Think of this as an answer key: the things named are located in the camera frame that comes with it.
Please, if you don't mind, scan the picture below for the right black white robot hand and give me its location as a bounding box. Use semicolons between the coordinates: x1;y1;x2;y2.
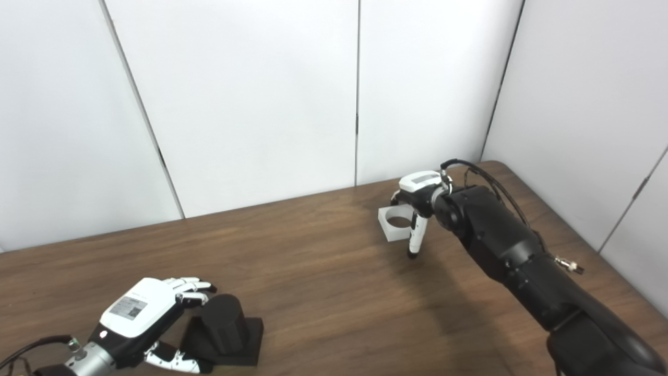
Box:
390;170;454;260

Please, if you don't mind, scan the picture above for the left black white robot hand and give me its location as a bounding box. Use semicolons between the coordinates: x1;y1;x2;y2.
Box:
89;277;218;374

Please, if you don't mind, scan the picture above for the white square piece with hole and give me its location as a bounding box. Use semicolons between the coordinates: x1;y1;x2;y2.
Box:
378;205;415;243

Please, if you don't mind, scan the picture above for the black peg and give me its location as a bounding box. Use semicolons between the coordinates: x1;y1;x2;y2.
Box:
179;293;265;366

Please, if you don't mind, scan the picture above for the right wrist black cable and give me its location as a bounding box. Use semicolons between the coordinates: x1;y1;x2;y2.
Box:
440;159;530;228

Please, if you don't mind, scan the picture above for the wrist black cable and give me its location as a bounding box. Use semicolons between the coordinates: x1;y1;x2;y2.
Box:
0;334;79;376
440;159;530;228

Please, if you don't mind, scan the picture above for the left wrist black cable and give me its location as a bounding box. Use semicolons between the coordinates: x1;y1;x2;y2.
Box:
0;334;79;376

